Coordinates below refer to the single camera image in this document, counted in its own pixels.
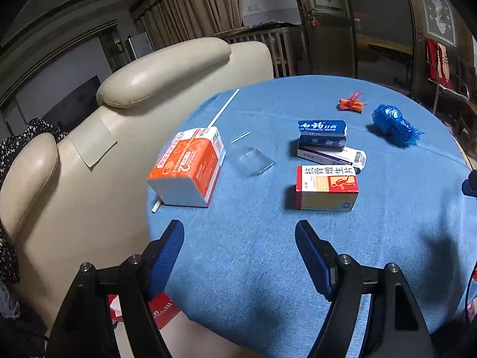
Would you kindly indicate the small clear straw piece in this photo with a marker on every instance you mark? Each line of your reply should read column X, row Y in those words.
column 240, row 137

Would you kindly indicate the blue plastic bag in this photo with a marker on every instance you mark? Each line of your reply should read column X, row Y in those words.
column 391, row 121

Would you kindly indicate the red and white medicine box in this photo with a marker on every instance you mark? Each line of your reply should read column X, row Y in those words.
column 328, row 190

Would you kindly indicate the beige pleated curtain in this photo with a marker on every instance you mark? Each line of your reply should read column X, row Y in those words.
column 186, row 7

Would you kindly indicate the blue toothpaste box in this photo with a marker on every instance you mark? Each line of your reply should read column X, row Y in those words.
column 320, row 127

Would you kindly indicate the white and purple box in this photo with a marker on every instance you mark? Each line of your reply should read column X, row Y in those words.
column 350, row 156

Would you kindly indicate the cream leather sofa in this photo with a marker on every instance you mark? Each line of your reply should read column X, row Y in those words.
column 111, row 201

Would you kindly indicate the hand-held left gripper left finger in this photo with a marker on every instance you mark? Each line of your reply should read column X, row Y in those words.
column 167, row 259

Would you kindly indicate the brass door frame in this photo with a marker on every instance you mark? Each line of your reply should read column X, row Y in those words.
column 410, row 44

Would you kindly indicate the clear plastic wrapper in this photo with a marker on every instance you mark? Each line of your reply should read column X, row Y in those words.
column 257, row 162

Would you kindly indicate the long white straw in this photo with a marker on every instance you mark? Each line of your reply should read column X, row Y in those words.
column 223, row 109

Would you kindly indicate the white appliance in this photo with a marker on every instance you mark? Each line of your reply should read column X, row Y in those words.
column 138, row 46

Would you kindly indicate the orange candy wrapper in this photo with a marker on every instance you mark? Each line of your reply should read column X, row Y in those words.
column 350, row 104

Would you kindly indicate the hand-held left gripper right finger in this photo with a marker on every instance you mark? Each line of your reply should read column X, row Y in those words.
column 313, row 263

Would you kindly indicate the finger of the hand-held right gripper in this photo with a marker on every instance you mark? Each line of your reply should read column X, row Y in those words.
column 466, row 187

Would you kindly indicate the black television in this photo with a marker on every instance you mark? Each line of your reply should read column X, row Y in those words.
column 74, row 104

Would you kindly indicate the red box on floor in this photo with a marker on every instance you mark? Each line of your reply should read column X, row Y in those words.
column 164, row 309

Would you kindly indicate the beige tape patch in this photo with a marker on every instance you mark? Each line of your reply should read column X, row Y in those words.
column 93, row 143

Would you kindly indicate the wooden slatted crib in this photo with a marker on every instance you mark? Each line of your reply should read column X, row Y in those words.
column 275, row 44

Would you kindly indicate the orange and white carton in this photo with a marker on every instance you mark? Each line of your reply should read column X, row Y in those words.
column 182, row 164

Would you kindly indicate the red garment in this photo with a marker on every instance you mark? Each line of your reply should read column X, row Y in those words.
column 439, row 63

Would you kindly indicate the dark blue flat box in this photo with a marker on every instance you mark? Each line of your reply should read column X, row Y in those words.
column 320, row 143

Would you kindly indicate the dark metal chair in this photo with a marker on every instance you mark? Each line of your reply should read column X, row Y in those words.
column 458, row 97

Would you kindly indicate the brass glass door leaf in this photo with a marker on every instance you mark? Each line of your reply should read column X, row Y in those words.
column 328, row 44

